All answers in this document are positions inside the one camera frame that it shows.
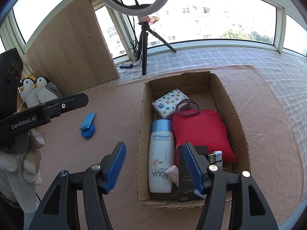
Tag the cardboard box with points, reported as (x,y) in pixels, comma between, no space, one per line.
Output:
(209,89)

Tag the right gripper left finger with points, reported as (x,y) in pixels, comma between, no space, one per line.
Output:
(59,206)

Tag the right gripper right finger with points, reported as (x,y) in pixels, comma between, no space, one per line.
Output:
(249,208)

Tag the blue phone stand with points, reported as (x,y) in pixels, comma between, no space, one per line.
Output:
(87,128)

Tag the white sunscreen bottle blue cap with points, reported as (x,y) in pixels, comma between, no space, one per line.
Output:
(161,156)

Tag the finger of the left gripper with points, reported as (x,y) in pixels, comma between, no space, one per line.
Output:
(65,104)

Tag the pink cream tube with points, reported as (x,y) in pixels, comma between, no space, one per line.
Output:
(172,174)

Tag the red cushion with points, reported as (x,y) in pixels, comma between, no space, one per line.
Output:
(203,128)

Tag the penguin plush toy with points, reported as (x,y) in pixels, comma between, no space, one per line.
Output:
(27,93)
(45,89)

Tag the left penguin plush toy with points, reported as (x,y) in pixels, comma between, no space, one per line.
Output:
(27,93)

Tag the white ring light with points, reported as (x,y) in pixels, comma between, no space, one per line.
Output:
(137,9)

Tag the patterned small tube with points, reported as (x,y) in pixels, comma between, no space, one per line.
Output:
(219,165)

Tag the black box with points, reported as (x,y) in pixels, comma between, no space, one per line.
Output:
(186,188)

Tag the light wooden board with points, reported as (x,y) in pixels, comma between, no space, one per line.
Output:
(71,50)

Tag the right penguin plush toy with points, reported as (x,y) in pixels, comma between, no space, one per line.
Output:
(45,89)

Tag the black inline cable remote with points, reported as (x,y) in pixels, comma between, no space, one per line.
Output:
(126,66)

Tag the polka dot tissue pack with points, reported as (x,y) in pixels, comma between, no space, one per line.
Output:
(166,105)

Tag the left gloved hand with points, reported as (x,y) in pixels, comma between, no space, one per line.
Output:
(20,173)

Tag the pink blanket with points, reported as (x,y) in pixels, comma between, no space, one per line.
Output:
(275,160)

